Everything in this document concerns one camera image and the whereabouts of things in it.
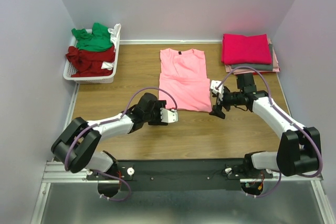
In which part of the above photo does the folded magenta t shirt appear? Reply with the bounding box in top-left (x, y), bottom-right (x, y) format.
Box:
top-left (221, 34), bottom-right (272, 65)

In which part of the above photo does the white garment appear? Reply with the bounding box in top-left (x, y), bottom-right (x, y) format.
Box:
top-left (108, 24), bottom-right (121, 45)

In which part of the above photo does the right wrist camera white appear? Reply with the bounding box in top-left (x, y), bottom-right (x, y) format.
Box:
top-left (210, 80), bottom-right (224, 100)

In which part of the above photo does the dark red t shirt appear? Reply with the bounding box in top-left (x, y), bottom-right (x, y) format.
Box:
top-left (66, 46), bottom-right (116, 78)

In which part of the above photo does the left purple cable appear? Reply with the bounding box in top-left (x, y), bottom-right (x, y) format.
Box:
top-left (64, 87), bottom-right (178, 172)

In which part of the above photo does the folded light pink t shirt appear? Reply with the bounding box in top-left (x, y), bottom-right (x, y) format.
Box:
top-left (224, 38), bottom-right (280, 73)

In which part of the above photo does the white plastic basket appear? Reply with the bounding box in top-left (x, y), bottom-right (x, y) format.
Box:
top-left (63, 37), bottom-right (120, 84)

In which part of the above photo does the aluminium frame rail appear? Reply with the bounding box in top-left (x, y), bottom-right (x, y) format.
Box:
top-left (31, 87), bottom-right (336, 224)

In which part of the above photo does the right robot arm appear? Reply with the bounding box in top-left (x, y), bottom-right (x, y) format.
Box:
top-left (210, 73), bottom-right (323, 178)

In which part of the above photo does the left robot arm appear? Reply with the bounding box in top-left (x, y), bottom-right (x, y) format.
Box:
top-left (51, 92), bottom-right (168, 179)

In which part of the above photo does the green t shirt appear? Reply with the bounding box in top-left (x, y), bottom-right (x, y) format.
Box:
top-left (71, 23), bottom-right (113, 52)

